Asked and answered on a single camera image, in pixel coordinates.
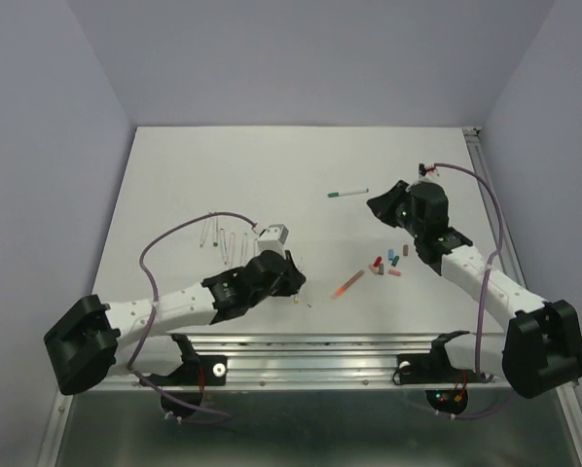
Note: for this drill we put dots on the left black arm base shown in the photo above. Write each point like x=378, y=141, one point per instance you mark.
x=182, y=390

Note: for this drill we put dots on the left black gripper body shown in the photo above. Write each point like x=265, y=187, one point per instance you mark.
x=283, y=286

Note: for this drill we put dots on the blue capped marker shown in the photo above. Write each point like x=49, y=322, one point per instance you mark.
x=223, y=245

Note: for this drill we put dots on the red capped marker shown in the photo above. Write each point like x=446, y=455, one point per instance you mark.
x=215, y=240

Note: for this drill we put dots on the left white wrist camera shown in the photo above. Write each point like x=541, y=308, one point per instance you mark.
x=273, y=238

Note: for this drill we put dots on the tan orange marker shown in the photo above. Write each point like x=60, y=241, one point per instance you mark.
x=343, y=288

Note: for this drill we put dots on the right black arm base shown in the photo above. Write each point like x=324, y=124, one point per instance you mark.
x=435, y=367

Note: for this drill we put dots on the aluminium front rail frame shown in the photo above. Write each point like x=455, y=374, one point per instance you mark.
x=314, y=401

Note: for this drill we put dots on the aluminium right side rail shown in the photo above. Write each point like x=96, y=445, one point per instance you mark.
x=507, y=258

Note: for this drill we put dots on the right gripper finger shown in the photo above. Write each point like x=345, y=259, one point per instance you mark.
x=390, y=216
x=396, y=196

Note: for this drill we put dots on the green capped thin marker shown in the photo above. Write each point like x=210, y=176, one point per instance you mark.
x=348, y=193

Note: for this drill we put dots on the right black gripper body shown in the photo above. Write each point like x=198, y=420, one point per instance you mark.
x=413, y=226

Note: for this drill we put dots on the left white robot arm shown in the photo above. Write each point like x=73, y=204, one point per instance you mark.
x=91, y=340

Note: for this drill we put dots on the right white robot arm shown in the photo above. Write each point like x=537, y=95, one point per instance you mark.
x=541, y=347

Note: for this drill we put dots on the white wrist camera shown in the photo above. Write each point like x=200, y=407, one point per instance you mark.
x=273, y=238
x=428, y=173

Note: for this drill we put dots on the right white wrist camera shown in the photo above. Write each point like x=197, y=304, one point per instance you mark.
x=428, y=173

